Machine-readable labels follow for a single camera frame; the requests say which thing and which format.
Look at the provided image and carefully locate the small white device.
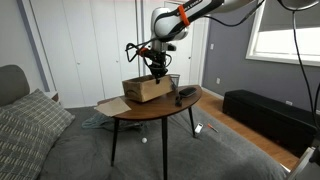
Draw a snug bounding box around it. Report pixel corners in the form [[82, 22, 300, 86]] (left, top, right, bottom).
[[194, 122, 205, 135]]

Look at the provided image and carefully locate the grey dashed pattern pillow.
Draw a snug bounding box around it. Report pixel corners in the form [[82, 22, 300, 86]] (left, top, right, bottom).
[[0, 111, 57, 180]]

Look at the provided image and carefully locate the black storage bench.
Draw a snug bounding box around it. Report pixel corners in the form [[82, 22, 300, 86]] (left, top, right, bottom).
[[222, 88, 318, 158]]

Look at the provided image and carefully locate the grey plaid pillow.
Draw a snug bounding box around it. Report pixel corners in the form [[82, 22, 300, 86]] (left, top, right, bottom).
[[0, 87, 76, 148]]

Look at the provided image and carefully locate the brown cardboard box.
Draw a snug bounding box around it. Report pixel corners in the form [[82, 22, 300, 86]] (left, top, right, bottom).
[[121, 74, 174, 103]]

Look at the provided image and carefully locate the white window frame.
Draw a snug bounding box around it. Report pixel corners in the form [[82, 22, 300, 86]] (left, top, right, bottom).
[[245, 0, 320, 67]]

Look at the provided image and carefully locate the black oval case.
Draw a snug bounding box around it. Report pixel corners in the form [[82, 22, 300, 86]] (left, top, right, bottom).
[[178, 86, 198, 99]]

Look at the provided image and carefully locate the black stand part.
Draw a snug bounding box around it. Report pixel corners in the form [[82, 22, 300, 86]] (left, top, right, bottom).
[[308, 146, 320, 165]]

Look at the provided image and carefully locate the wire mesh waste bin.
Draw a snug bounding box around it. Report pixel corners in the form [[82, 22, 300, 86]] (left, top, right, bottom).
[[169, 73, 181, 90]]

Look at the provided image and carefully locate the grey roller blind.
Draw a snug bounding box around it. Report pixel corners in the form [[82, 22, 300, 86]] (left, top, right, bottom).
[[258, 0, 320, 33]]

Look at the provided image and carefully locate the thin hanging black cable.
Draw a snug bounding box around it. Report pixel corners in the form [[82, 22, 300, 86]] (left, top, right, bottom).
[[291, 9, 318, 132]]

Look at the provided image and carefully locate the black table leg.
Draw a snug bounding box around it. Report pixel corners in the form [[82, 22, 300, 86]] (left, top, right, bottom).
[[161, 116, 169, 180], [110, 118, 120, 167], [187, 106, 197, 139]]

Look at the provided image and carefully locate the slack black cable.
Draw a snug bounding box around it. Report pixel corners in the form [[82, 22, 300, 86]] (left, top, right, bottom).
[[199, 0, 267, 28]]

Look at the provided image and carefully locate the flat brown paper sheet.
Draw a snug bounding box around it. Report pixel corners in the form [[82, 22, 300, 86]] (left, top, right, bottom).
[[94, 96, 132, 118]]

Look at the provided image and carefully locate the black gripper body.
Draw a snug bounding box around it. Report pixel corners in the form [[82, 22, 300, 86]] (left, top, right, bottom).
[[146, 49, 169, 72]]

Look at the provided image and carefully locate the small black clip object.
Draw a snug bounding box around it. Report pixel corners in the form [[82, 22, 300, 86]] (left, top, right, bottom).
[[174, 94, 184, 108]]

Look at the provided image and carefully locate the orange handled screwdriver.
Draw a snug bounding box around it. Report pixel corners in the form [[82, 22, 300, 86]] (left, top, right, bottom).
[[207, 123, 220, 134]]

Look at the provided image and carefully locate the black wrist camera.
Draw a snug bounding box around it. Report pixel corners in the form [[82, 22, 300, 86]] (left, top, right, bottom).
[[164, 43, 178, 52]]

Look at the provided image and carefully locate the white topped nightstand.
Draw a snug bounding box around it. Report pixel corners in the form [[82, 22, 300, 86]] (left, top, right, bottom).
[[44, 90, 61, 104]]

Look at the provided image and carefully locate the silver metal stand bar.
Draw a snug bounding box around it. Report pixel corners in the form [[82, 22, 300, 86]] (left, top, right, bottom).
[[285, 145, 316, 180]]

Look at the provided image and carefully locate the grey upholstered headboard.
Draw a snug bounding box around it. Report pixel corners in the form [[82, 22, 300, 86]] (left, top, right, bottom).
[[0, 64, 31, 108]]

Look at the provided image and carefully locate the white closet door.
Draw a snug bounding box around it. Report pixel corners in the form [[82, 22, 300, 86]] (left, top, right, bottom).
[[89, 0, 141, 98], [29, 0, 105, 108]]

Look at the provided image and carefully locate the wide orange strap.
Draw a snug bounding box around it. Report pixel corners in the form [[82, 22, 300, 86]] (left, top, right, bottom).
[[177, 4, 191, 27]]

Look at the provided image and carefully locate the teal crumpled cloth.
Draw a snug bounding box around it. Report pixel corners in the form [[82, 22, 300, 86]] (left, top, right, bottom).
[[81, 111, 146, 132]]

